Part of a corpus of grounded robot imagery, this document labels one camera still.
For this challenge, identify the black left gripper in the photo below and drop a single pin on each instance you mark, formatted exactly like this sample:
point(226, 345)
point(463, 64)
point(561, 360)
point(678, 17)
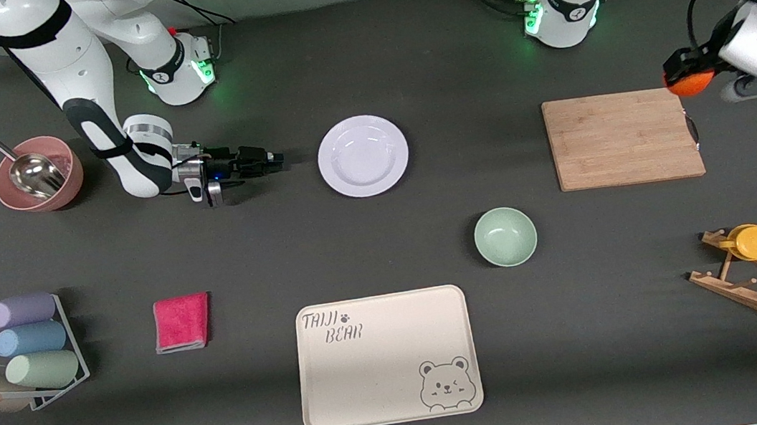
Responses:
point(691, 62)

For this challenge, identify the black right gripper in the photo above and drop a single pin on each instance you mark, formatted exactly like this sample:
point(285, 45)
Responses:
point(228, 166)

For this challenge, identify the orange mandarin fruit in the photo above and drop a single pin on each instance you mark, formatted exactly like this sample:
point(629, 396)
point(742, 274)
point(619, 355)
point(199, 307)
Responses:
point(691, 86)

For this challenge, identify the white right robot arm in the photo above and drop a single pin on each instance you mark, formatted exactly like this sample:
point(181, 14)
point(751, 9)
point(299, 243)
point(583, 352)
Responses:
point(59, 78)

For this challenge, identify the white round plate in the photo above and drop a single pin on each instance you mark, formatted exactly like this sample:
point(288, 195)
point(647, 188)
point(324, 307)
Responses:
point(363, 156)

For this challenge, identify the wooden cutting board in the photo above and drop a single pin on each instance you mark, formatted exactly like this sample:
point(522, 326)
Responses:
point(622, 138)

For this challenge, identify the pink folded cloth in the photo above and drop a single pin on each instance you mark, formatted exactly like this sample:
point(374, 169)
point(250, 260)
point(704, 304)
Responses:
point(181, 322)

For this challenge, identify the pink bowl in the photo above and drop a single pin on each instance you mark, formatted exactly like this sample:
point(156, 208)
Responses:
point(68, 182)

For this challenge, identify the yellow mug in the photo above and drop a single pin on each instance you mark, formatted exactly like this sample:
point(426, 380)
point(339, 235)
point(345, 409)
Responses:
point(754, 242)

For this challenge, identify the metal scoop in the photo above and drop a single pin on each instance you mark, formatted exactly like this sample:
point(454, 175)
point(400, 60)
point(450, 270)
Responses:
point(34, 174)

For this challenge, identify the beige bear print tray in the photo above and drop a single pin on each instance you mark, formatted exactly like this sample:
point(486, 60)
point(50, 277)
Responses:
point(386, 359)

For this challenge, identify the pale green bowl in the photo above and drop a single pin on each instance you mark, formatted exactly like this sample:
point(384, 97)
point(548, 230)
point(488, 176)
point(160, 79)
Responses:
point(505, 237)

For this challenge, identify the purple cup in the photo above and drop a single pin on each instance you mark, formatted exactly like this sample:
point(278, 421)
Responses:
point(21, 310)

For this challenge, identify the blue cup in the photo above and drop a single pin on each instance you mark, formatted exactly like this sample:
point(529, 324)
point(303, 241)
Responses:
point(30, 339)

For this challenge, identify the green cup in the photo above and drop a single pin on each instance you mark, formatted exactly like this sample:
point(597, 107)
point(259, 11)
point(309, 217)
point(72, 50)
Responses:
point(42, 370)

